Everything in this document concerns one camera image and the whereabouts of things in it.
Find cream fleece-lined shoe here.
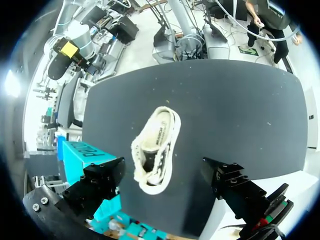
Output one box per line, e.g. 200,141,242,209
130,106,182,195

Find small teal box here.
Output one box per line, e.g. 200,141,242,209
124,221,168,239

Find person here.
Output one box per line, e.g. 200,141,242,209
245,0,304,65

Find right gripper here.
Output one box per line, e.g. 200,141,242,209
47,37,97,81

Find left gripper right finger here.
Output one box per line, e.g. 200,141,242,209
200,156,268,220

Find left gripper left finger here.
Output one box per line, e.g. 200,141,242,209
61,156,126,221

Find large teal box with print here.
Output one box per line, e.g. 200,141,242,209
61,140,123,227

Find white cable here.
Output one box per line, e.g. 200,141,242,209
216,0,304,43

